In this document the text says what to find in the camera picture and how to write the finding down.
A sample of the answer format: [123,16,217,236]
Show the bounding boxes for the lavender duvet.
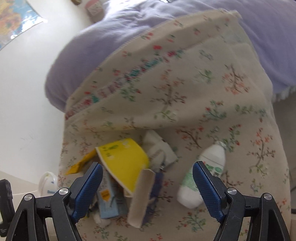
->
[45,1,295,111]

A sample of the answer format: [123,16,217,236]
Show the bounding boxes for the floral beige blanket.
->
[59,10,294,240]

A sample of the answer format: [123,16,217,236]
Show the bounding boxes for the colourful wall map poster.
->
[0,0,43,50]

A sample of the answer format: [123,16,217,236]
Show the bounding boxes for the yellow snack wrapper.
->
[66,149,97,175]

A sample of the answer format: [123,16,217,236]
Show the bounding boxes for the white yogurt drink bottle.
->
[177,141,226,209]

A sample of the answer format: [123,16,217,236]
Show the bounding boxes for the dark blue snack box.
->
[140,171,164,227]

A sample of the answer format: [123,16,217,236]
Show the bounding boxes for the light blue milk carton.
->
[97,168,128,219]

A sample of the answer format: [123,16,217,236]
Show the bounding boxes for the white patterned trash bin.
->
[38,172,58,197]

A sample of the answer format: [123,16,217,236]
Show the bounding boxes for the grey-white tissue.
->
[142,130,178,172]

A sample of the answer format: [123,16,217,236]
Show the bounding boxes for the crushed yellow paper cup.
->
[96,138,149,196]

